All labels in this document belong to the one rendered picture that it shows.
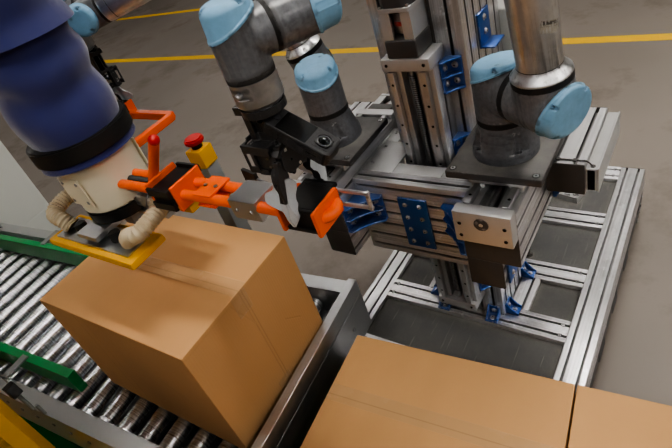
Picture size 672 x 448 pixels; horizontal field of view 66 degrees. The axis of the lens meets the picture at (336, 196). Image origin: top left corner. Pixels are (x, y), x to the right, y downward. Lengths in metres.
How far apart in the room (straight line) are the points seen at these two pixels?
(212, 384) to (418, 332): 0.92
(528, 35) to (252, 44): 0.50
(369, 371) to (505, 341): 0.59
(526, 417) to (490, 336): 0.60
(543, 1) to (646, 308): 1.56
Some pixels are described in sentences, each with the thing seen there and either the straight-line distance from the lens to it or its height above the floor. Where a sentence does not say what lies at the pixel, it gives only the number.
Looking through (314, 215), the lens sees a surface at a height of 1.28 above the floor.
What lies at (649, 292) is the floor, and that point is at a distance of 2.37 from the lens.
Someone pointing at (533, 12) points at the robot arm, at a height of 1.41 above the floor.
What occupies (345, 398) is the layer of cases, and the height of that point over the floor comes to 0.54.
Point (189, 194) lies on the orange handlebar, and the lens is 1.06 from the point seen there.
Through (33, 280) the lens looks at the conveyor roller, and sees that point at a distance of 2.73.
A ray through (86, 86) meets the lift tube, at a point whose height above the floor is 1.48.
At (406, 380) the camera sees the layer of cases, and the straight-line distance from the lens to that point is 1.48.
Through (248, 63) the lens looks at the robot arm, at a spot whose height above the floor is 1.53.
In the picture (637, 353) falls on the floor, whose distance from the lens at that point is 2.19.
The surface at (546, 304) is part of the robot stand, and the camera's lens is 2.03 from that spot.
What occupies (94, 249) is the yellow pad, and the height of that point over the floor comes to 1.15.
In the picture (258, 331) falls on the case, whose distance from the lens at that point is 1.37.
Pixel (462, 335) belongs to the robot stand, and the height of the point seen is 0.21.
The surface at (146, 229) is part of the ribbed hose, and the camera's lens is 1.17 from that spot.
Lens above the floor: 1.76
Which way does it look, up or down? 34 degrees down
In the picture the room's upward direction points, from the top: 20 degrees counter-clockwise
